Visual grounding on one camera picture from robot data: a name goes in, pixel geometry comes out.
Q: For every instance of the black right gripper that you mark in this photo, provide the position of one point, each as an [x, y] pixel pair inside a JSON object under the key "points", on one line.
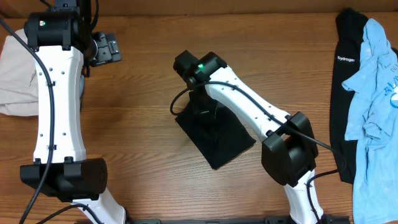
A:
{"points": [[203, 108]]}

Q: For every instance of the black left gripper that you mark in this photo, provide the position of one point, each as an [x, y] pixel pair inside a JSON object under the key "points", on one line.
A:
{"points": [[106, 48]]}

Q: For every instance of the black t-shirt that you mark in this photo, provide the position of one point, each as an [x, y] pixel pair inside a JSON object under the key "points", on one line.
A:
{"points": [[218, 147]]}

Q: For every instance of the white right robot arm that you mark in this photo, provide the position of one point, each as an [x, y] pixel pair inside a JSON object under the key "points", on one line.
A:
{"points": [[289, 149]]}

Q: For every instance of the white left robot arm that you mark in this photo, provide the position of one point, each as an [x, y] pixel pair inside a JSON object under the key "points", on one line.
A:
{"points": [[61, 42]]}

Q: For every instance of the light blue folded garment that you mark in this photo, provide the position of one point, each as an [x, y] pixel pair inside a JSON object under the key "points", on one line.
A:
{"points": [[81, 89]]}

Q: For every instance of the beige folded pants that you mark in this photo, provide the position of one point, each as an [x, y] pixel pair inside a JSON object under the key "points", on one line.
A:
{"points": [[19, 90]]}

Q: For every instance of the black shirt with white text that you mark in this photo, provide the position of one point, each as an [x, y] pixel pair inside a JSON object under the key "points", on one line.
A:
{"points": [[349, 24]]}

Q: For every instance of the light blue printed t-shirt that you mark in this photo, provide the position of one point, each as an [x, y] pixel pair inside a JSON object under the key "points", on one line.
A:
{"points": [[372, 123]]}

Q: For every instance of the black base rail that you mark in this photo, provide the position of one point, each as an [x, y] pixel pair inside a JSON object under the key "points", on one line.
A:
{"points": [[267, 220]]}

